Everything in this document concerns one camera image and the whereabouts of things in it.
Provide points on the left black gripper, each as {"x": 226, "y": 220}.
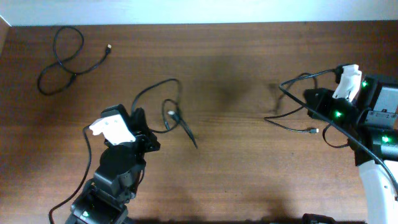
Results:
{"x": 138, "y": 130}

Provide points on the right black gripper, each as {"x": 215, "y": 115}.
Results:
{"x": 324, "y": 96}

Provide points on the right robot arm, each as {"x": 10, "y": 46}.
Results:
{"x": 370, "y": 119}

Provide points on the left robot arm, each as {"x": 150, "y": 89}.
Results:
{"x": 121, "y": 167}

